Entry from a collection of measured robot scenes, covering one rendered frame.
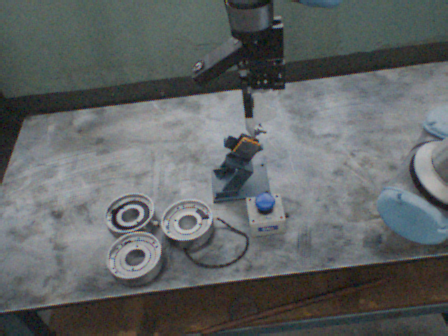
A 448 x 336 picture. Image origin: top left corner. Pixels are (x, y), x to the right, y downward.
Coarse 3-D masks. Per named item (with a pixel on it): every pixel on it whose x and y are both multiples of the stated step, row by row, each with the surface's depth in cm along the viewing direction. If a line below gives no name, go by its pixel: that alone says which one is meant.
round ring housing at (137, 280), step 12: (120, 240) 92; (132, 240) 92; (144, 240) 92; (156, 240) 90; (108, 252) 89; (132, 252) 91; (144, 252) 90; (156, 252) 90; (108, 264) 88; (144, 264) 88; (156, 264) 87; (120, 276) 85; (132, 276) 85; (144, 276) 86
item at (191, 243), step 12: (180, 204) 97; (192, 204) 97; (204, 204) 96; (168, 216) 96; (180, 216) 95; (192, 216) 96; (168, 228) 95; (180, 228) 96; (168, 240) 93; (180, 240) 90; (192, 240) 90; (204, 240) 92
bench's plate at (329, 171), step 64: (64, 128) 124; (128, 128) 122; (192, 128) 119; (320, 128) 115; (384, 128) 112; (0, 192) 110; (64, 192) 108; (128, 192) 106; (192, 192) 104; (320, 192) 100; (0, 256) 97; (64, 256) 95; (192, 256) 92; (256, 256) 90; (320, 256) 89; (384, 256) 88
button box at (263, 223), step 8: (248, 200) 95; (280, 200) 94; (248, 208) 93; (256, 208) 93; (272, 208) 92; (280, 208) 92; (248, 216) 94; (256, 216) 92; (264, 216) 91; (272, 216) 91; (280, 216) 91; (288, 216) 94; (256, 224) 91; (264, 224) 91; (272, 224) 91; (280, 224) 91; (256, 232) 92; (264, 232) 93; (272, 232) 93; (280, 232) 93
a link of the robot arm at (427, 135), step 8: (432, 112) 81; (440, 112) 81; (424, 120) 83; (432, 120) 79; (440, 120) 79; (424, 128) 81; (432, 128) 78; (440, 128) 77; (424, 136) 81; (432, 136) 79; (440, 136) 77; (416, 144) 81; (424, 144) 78
